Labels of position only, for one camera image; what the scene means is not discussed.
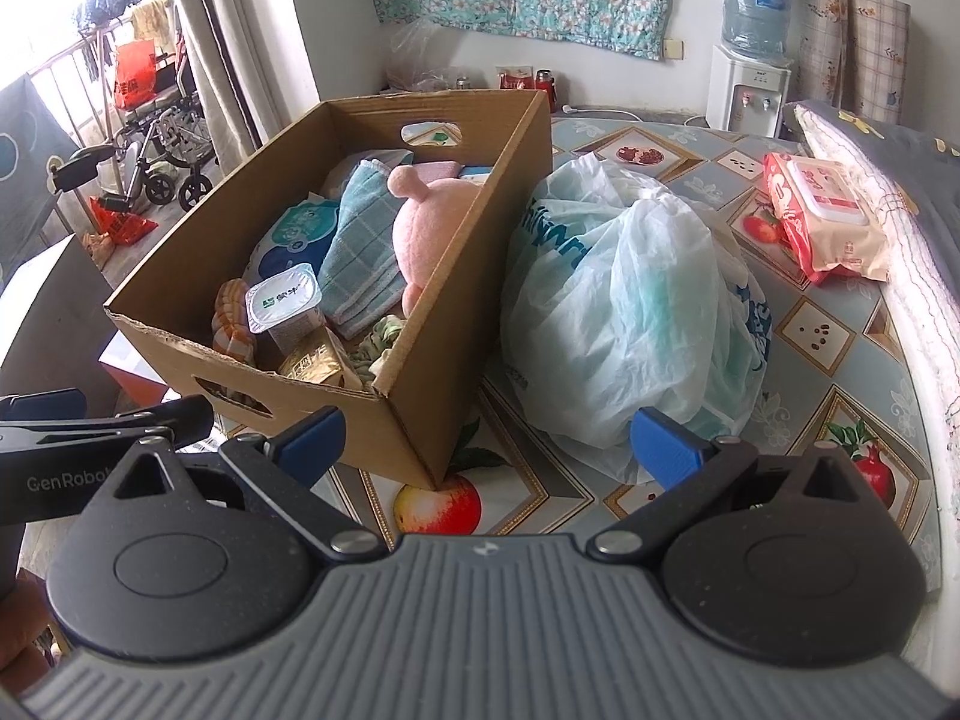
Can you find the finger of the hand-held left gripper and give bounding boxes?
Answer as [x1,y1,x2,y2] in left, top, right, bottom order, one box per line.
[0,388,85,427]
[0,396,215,458]

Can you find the white yogurt cup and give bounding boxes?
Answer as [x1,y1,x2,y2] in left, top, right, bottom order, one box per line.
[244,262,326,354]

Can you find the green floral scrunchie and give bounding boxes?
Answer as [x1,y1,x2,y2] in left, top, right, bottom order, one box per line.
[348,314,410,384]

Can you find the pink wet wipes pack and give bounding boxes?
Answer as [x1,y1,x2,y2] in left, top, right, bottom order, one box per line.
[763,151,890,287]

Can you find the grey hanging blanket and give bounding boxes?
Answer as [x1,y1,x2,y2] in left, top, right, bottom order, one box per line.
[0,73,77,272]

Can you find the white power cable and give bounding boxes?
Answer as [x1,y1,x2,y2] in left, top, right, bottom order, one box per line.
[558,103,707,126]

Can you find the metal railing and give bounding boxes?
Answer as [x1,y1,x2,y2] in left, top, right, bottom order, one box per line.
[21,13,182,137]

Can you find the orange striped towel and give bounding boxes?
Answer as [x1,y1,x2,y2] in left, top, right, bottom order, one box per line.
[209,278,260,369]

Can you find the brown cardboard box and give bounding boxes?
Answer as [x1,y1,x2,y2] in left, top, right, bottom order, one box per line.
[103,88,554,493]

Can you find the grey cabinet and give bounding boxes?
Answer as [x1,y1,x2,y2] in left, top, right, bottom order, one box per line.
[0,235,126,400]

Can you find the red bag on floor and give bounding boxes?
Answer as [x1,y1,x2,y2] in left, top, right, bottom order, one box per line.
[88,194,160,246]

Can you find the white water dispenser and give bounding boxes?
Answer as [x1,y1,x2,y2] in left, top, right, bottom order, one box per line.
[704,44,794,139]

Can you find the wheelchair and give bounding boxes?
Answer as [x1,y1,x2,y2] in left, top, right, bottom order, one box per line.
[111,86,220,212]

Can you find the beige curtain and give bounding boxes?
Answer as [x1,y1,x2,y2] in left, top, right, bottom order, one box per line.
[163,0,314,167]

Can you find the clear crumpled plastic bags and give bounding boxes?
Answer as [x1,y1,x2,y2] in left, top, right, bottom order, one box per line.
[385,18,467,95]

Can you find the pink plush toy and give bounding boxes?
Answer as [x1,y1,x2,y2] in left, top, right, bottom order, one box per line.
[387,164,497,317]

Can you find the blue white soft packet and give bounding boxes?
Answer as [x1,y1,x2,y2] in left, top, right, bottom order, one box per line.
[254,198,343,283]

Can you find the checked rolled mat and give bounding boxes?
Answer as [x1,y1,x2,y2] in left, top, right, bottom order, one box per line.
[847,0,913,125]

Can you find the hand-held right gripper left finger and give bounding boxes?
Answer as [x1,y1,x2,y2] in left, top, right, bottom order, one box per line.
[105,405,389,560]

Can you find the grey quilt with yellow print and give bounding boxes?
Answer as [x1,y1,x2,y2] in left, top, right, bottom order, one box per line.
[783,100,960,595]

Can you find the white plastic bag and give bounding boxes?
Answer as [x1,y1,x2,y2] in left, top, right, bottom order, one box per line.
[498,153,774,486]

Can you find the light blue towel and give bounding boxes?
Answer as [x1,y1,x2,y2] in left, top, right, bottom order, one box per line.
[320,159,410,341]

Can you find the floral rolled mat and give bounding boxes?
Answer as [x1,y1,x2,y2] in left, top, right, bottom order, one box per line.
[794,0,853,110]

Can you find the person's left hand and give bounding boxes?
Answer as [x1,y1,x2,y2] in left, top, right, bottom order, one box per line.
[0,568,59,700]

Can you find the gold brown small box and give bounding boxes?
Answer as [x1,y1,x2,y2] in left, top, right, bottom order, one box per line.
[277,325,362,392]

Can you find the red hanging bag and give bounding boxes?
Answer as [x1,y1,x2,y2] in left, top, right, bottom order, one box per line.
[112,40,159,110]

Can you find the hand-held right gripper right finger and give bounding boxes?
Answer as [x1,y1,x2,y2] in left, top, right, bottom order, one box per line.
[587,405,863,562]

